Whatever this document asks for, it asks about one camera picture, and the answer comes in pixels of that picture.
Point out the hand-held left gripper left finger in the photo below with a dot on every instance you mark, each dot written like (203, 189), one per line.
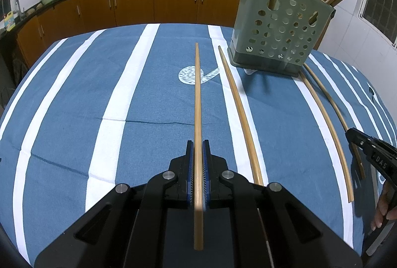
(189, 168)

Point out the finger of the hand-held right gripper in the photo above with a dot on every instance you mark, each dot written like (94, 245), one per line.
(358, 139)

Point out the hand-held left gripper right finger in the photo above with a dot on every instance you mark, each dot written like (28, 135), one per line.
(207, 168)

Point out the green perforated utensil holder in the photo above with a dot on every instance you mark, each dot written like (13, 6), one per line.
(248, 7)

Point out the person's right hand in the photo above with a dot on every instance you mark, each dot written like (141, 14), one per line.
(381, 206)

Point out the yellow detergent bottle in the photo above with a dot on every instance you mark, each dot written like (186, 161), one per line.
(9, 21)

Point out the metal faucet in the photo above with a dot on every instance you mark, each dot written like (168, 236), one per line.
(18, 7)

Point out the barred window with white frame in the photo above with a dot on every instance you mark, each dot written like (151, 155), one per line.
(381, 7)

